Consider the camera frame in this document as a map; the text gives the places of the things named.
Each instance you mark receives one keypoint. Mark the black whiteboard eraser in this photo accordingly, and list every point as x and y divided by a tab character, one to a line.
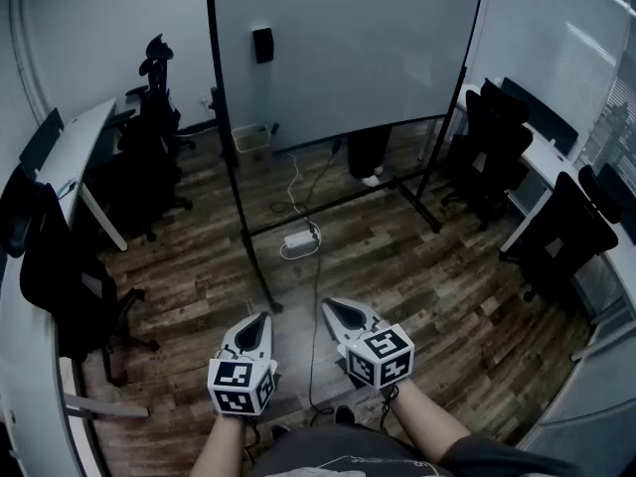
263	45

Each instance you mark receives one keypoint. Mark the white whiteboard on black stand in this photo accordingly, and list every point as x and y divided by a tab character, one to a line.
348	52

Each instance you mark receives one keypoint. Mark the person's right black shoe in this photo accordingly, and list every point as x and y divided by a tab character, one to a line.
345	414

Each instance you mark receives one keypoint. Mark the person's left black shoe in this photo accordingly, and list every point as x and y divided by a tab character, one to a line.
280	431

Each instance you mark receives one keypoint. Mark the green paper item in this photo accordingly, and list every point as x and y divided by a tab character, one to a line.
66	188

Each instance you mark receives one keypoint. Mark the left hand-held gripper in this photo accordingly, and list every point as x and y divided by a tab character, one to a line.
233	373

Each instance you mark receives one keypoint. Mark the black office chair with headrest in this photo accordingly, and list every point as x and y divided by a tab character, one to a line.
149	142

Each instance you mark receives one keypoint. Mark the person's black shoe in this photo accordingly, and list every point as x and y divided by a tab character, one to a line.
345	414
280	431

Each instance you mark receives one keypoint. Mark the white desk with slanted leg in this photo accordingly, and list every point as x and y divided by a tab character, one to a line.
74	142

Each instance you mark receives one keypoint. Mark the person's right forearm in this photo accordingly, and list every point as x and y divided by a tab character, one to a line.
422	415

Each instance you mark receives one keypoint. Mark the white power strip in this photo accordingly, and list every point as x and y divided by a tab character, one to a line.
300	240

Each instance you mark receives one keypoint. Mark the black office chairs right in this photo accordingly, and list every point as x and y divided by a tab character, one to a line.
541	154

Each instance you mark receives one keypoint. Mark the white plastic tray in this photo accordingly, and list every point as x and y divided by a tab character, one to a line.
251	139

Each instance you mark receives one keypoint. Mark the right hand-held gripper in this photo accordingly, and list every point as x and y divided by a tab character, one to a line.
380	346

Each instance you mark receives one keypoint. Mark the person's left forearm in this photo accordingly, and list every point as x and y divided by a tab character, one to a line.
218	445

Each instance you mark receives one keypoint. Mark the person's dark grey shirt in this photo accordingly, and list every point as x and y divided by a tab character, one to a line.
358	452

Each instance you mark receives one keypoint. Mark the white curved desk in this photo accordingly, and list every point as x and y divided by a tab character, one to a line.
30	390

